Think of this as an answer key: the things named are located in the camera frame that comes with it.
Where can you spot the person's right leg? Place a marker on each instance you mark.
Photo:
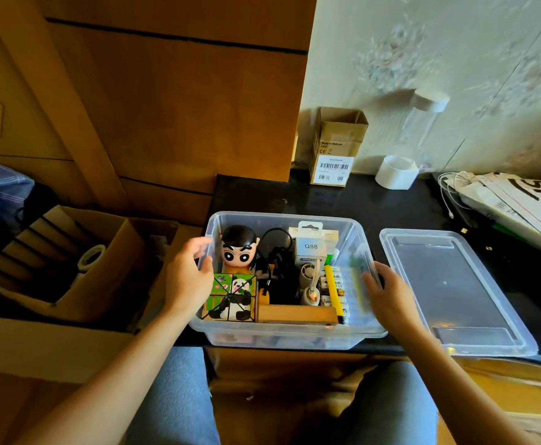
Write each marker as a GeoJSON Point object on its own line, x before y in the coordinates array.
{"type": "Point", "coordinates": [391, 407]}

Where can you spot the clear plastic bin lid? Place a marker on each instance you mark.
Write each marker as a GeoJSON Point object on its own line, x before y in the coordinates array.
{"type": "Point", "coordinates": [455, 291]}

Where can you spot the small white handheld fan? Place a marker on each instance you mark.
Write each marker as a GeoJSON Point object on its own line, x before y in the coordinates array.
{"type": "Point", "coordinates": [308, 278]}

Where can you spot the roll of clear tape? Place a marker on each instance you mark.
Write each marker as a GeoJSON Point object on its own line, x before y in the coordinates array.
{"type": "Point", "coordinates": [92, 257]}

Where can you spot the large open cardboard box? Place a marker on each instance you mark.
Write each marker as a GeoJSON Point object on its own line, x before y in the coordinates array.
{"type": "Point", "coordinates": [43, 338]}

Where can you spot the flattened cardboard sheet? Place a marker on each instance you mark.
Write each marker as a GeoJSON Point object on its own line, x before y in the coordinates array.
{"type": "Point", "coordinates": [279, 393]}

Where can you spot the yellow marker pen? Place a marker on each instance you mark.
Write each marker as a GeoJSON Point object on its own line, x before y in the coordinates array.
{"type": "Point", "coordinates": [334, 291]}

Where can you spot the person's left thumb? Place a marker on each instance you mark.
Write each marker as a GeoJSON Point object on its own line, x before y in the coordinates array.
{"type": "Point", "coordinates": [206, 277]}

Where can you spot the white plastic cup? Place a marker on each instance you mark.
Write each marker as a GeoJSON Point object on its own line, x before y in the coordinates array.
{"type": "Point", "coordinates": [396, 173]}

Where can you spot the panda picture cube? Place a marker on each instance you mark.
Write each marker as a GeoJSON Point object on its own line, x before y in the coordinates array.
{"type": "Point", "coordinates": [233, 298]}

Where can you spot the white retail package box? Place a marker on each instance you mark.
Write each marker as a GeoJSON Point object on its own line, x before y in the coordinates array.
{"type": "Point", "coordinates": [314, 245]}

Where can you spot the pack of batteries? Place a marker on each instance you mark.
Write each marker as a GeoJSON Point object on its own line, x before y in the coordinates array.
{"type": "Point", "coordinates": [342, 287]}

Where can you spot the person's right thumb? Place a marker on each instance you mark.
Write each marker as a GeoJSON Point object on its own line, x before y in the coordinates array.
{"type": "Point", "coordinates": [370, 288]}

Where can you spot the clear bottle with white cap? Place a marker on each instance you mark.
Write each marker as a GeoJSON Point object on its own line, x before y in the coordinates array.
{"type": "Point", "coordinates": [418, 125]}

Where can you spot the person's leg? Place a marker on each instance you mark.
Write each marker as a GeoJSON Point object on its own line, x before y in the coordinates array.
{"type": "Point", "coordinates": [391, 407]}
{"type": "Point", "coordinates": [177, 403]}

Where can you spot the clear plastic storage bin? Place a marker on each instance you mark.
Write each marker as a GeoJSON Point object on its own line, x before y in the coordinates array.
{"type": "Point", "coordinates": [289, 336]}

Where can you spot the small brown cardboard box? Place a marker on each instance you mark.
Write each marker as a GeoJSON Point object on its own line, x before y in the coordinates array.
{"type": "Point", "coordinates": [337, 148]}

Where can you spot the small wooden box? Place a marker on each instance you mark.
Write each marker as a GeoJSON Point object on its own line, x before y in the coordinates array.
{"type": "Point", "coordinates": [296, 314]}

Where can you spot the person's left hand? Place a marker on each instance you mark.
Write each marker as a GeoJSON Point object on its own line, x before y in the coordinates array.
{"type": "Point", "coordinates": [184, 282]}

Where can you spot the cartoon boy figurine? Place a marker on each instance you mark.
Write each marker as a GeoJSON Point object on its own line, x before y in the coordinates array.
{"type": "Point", "coordinates": [239, 250]}

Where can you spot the person's right hand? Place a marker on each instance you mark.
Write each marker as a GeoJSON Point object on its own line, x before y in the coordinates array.
{"type": "Point", "coordinates": [393, 303]}

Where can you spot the person's left leg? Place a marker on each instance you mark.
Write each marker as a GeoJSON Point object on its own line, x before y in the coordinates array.
{"type": "Point", "coordinates": [177, 403]}

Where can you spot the person's left forearm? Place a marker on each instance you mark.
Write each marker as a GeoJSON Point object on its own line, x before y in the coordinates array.
{"type": "Point", "coordinates": [112, 380]}

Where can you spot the wooden cabinet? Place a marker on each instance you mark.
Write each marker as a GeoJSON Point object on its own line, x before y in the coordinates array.
{"type": "Point", "coordinates": [168, 97]}

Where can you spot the person's right forearm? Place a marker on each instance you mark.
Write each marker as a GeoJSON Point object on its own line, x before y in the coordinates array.
{"type": "Point", "coordinates": [455, 389]}

